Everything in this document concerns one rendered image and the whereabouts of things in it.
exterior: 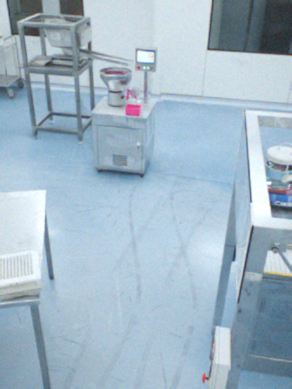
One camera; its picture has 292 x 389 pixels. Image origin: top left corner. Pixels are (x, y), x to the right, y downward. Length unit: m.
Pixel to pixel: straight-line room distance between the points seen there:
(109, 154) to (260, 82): 3.32
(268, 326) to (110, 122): 2.86
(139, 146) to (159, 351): 2.44
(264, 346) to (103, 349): 1.07
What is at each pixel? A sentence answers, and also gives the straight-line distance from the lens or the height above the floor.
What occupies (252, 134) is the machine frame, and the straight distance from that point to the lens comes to 2.00.
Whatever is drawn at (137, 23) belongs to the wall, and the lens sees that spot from 7.30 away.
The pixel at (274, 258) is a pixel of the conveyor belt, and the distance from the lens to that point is 2.57.
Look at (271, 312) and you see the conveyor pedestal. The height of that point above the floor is 0.57.
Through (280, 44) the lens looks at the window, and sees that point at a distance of 7.21.
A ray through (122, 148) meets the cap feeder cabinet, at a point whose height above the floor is 0.36.
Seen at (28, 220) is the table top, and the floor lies 0.83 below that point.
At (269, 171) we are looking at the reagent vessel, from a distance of 2.11.
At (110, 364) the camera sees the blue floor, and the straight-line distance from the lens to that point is 3.04.
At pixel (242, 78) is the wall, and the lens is 7.31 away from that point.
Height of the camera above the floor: 2.45
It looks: 33 degrees down
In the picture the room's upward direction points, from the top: 2 degrees clockwise
